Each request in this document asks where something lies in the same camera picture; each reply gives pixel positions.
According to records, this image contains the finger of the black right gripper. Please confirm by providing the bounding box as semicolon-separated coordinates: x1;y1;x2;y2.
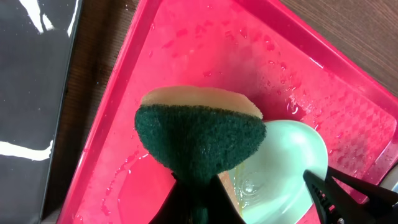
303;170;376;224
328;167;397;206

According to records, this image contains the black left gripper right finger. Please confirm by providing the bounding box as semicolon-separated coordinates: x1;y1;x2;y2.
206;175;246;224

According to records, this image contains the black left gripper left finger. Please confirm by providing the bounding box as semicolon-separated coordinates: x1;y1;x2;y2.
149;172;190;224

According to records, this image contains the light blue plate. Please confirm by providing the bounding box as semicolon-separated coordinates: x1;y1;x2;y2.
229;120;328;224

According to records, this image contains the green and yellow sponge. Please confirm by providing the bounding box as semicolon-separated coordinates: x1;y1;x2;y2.
135;86;266;223

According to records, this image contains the red tray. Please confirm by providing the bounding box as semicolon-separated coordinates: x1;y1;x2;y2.
58;1;397;223

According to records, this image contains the black tray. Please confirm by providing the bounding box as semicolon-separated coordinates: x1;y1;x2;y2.
1;0;82;223

